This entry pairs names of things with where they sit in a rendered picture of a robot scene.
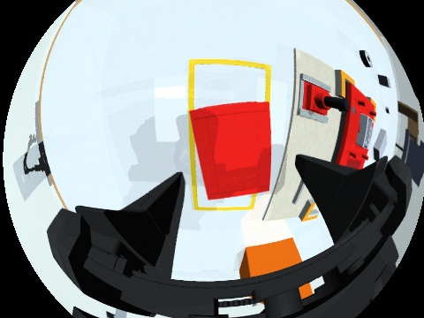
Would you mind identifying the yellow rectangular outline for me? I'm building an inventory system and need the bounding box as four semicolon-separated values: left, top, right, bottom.
187;59;271;211

